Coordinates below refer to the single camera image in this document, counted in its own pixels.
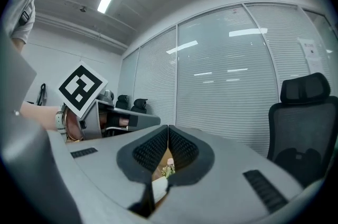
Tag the white wrist watch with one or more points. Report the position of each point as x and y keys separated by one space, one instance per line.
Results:
x=61 y=120

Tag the white ceiling pipes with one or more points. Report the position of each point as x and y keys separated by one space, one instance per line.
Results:
x=79 y=28

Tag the person's white shirt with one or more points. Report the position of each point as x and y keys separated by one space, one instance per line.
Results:
x=22 y=9

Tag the white paper notices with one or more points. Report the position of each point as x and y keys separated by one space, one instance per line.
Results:
x=311 y=55

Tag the pink and green flowers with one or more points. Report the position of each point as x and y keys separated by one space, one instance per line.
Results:
x=169 y=170

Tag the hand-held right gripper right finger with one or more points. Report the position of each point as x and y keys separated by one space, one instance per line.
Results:
x=227 y=164

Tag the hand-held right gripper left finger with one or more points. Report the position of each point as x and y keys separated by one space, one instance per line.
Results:
x=105 y=164

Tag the black mesh office chair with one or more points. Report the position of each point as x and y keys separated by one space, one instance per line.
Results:
x=301 y=128

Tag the ceiling smoke detector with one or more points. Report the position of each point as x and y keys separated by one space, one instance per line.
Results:
x=83 y=9

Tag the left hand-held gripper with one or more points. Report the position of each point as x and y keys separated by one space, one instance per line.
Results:
x=82 y=88

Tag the white flower basket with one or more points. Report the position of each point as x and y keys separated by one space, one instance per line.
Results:
x=159 y=187

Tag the person's left forearm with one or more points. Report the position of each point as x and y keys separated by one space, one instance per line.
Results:
x=42 y=114

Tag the black chair headrest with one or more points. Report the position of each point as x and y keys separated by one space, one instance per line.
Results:
x=139 y=106
x=122 y=102

